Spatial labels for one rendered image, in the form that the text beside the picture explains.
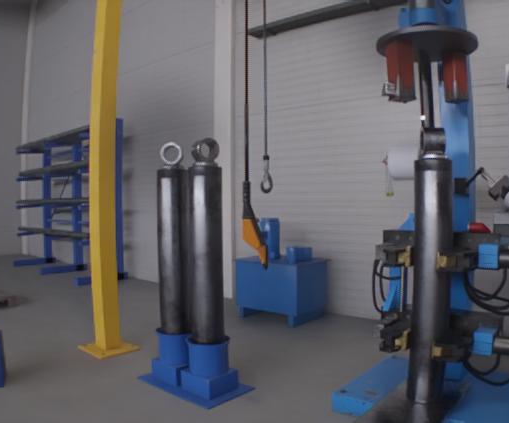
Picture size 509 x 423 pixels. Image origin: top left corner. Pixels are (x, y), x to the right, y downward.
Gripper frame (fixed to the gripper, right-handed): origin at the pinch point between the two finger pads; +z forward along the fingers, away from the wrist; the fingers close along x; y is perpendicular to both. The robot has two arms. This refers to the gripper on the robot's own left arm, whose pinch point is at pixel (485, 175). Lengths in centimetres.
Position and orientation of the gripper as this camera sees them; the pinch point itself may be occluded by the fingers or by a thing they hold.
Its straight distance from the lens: 248.5
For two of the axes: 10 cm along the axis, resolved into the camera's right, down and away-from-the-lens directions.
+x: 7.7, -6.3, -0.5
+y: 4.3, 4.7, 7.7
